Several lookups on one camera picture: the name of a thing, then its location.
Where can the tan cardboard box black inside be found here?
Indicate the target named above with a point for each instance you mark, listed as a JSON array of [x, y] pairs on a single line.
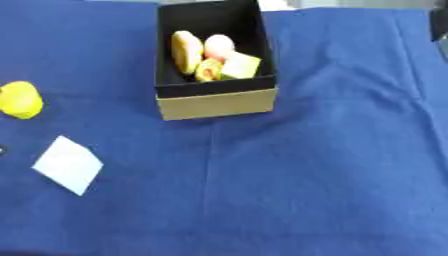
[[216, 104]]

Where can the yellow round toy slice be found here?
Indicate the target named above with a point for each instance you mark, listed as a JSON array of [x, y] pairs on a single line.
[[207, 70]]

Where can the pale yellow green block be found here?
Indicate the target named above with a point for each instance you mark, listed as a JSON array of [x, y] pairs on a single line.
[[240, 66]]

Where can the pink toy peach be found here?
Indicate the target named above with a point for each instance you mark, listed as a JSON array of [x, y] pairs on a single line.
[[219, 46]]

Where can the yellow oval toy bread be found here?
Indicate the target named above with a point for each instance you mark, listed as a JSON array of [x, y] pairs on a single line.
[[186, 50]]

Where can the white flat square block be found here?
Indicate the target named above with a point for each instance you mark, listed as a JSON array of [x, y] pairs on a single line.
[[68, 164]]

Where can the yellow toy lemon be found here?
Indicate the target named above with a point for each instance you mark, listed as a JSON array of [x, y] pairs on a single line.
[[20, 100]]

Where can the black chair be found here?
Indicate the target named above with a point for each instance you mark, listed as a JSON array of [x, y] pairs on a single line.
[[438, 25]]

